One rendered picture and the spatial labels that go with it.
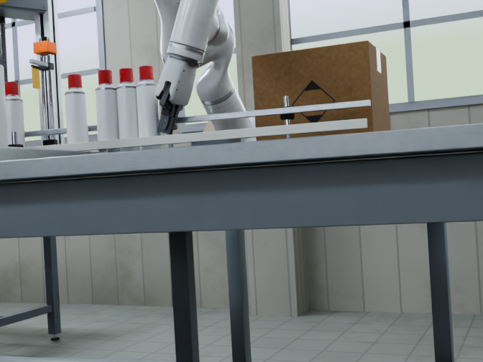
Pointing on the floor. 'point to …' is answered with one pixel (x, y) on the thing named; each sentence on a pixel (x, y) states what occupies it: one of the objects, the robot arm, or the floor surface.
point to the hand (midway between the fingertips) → (166, 124)
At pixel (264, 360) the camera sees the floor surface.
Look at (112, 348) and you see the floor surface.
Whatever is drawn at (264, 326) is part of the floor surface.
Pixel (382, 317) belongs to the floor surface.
